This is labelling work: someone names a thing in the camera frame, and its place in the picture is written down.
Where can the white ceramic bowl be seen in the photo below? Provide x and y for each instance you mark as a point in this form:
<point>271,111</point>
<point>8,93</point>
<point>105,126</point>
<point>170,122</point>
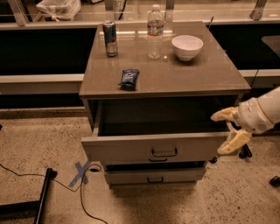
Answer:
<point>186,47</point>

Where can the black caster far right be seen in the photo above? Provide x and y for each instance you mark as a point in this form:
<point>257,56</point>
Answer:
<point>275,182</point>

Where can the grey drawer cabinet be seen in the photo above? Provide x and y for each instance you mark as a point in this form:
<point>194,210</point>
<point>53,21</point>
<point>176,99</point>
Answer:
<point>209,77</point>

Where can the black metal stand left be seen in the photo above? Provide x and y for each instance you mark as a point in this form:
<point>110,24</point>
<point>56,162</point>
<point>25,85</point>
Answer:
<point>29,209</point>

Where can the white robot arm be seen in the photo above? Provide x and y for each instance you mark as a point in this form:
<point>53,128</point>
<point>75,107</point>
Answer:
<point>275,95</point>

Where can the white plastic bag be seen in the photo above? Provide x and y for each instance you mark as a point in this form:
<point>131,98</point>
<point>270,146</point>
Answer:
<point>59,9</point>

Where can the black stand leg right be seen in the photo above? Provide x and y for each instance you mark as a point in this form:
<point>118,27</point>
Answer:
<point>245,152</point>

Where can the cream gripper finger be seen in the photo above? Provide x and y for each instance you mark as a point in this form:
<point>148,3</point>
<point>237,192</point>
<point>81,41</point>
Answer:
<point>235,140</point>
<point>228,114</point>

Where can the silver blue drink can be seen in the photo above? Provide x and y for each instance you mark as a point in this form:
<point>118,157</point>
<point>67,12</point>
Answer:
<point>109,31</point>

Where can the grey top drawer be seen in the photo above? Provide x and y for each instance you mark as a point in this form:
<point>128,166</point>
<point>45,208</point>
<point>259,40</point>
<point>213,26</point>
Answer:
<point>140,129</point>

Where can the dark blue snack packet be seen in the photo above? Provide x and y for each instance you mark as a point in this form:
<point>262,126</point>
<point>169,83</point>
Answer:
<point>129,79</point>

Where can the grey middle drawer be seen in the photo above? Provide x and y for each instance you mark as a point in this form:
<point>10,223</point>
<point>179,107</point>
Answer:
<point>153,161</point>

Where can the clear plastic water bottle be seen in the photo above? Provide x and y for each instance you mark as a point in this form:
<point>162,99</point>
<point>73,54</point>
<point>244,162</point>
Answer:
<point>155,32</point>

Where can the grey drawer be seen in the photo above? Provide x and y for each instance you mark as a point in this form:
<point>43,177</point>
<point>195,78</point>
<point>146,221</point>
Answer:
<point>140,129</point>
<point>153,161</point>
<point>114,178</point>

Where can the blue tape cross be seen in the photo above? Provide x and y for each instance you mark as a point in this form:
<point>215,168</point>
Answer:
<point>81,168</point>

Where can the grey bottom drawer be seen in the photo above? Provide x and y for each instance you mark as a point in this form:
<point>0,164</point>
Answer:
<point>114,178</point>

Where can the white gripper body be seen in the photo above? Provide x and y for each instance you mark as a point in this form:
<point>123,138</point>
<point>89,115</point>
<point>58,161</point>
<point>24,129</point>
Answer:
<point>251,116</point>

